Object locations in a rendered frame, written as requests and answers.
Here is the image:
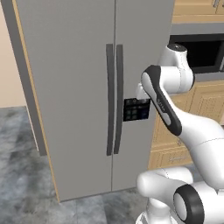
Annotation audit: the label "silver drawer handle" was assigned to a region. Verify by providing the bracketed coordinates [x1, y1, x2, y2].
[169, 157, 187, 163]

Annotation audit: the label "light wood drawer front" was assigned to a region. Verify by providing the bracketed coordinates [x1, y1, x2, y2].
[147, 146, 194, 171]

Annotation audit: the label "light wood base cupboards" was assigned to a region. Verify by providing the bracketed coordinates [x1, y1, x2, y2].
[147, 80, 224, 172]

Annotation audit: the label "grey fridge door plain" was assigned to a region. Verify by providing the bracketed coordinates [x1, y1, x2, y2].
[11, 0, 116, 203]

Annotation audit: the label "grey fridge door with dispenser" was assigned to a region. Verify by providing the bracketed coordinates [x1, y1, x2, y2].
[111, 0, 176, 193]

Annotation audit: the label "dark grey fridge door handle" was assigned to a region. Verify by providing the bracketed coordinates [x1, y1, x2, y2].
[105, 43, 115, 157]
[113, 44, 124, 155]

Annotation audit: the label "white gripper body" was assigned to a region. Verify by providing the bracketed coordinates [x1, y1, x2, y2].
[135, 82, 151, 101]

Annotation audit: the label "light wood wall cupboards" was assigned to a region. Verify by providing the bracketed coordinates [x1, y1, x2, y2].
[171, 0, 224, 25]

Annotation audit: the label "black and grey microwave oven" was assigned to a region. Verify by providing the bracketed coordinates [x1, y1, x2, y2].
[168, 22, 224, 83]

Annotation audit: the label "grey fridge body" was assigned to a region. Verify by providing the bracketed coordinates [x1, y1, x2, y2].
[0, 0, 48, 157]

